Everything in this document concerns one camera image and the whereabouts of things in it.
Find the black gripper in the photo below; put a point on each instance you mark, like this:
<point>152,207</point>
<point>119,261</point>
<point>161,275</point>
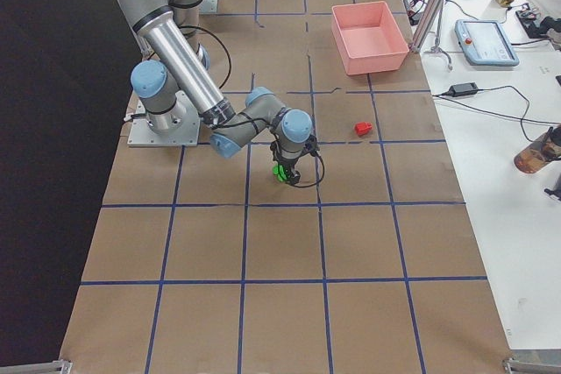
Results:
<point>286,165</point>

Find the green block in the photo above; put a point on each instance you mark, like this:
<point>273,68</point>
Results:
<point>279,172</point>

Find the red block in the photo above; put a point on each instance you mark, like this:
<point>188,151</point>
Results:
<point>363,128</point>

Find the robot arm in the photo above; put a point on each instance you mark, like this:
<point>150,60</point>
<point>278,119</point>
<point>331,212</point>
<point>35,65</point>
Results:
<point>179,68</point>

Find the pink plastic box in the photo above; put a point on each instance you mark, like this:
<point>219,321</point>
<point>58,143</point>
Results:
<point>368,38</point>

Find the brown paper mat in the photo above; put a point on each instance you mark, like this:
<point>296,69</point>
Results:
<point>201,264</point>

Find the black power adapter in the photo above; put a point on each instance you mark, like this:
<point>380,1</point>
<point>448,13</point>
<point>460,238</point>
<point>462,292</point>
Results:
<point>463,89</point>

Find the teach pendant tablet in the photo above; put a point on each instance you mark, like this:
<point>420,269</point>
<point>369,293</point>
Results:
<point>484,43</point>

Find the amber drink bottle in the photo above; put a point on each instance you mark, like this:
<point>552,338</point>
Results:
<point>541,152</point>

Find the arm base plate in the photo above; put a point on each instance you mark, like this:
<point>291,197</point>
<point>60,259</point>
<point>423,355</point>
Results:
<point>178,127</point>

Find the aluminium frame post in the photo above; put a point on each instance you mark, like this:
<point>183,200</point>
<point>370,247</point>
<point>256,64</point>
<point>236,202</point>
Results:
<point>434,2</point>

